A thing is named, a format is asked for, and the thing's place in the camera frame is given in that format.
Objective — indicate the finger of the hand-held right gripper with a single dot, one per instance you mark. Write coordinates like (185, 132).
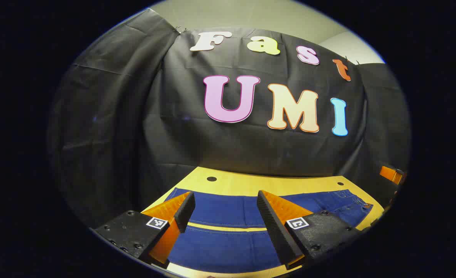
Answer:
(388, 173)

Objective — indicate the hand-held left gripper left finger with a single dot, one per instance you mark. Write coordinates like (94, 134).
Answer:
(185, 210)

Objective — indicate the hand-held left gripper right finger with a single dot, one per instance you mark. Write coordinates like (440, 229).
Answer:
(274, 227)

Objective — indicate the blue denim jeans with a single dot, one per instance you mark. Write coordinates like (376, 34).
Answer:
(228, 208)

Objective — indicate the black backdrop cloth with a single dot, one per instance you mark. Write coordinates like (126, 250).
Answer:
(135, 116)

